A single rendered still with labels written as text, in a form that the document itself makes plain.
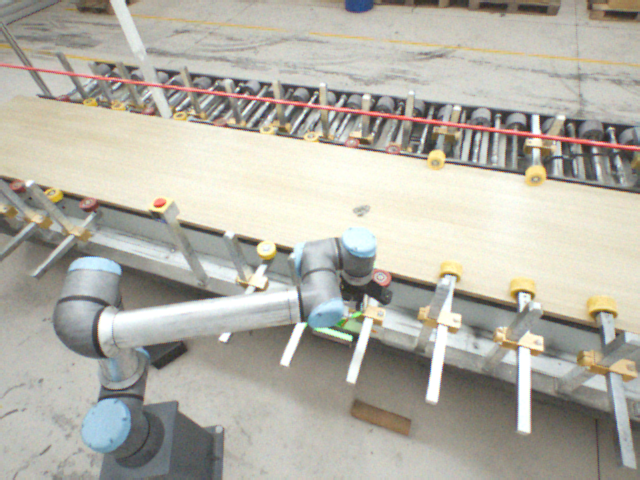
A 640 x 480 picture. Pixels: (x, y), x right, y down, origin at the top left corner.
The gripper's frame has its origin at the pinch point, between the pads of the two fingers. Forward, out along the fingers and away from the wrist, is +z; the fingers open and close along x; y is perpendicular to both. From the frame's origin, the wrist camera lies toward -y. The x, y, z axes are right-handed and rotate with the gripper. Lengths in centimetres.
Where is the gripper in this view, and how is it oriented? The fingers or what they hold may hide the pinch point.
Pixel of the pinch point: (361, 308)
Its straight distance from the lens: 122.6
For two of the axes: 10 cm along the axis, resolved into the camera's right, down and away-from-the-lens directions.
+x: -3.4, 7.4, -5.8
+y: -9.4, -2.3, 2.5
